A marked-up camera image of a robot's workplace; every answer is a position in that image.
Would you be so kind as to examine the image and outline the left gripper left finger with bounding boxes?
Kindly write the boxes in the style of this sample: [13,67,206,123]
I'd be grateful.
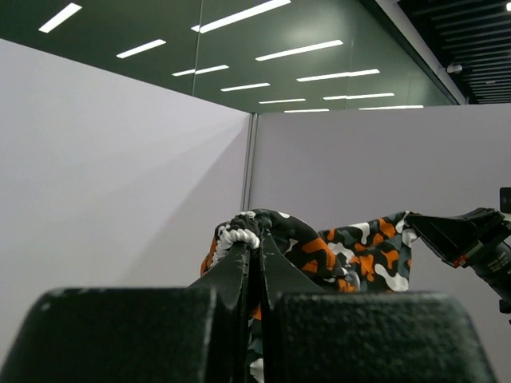
[1,243,250,382]

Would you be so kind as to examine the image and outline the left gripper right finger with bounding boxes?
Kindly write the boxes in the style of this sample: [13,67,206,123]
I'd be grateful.
[259,235,496,382]

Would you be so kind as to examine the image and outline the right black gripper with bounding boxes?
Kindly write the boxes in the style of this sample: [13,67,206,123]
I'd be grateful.
[406,187,510,314]

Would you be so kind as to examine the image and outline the orange black camouflage shorts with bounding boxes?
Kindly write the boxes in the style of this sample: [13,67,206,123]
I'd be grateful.
[199,207,420,380]

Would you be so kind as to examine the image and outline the left aluminium corner post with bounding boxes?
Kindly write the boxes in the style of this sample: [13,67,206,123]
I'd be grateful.
[240,113,259,211]

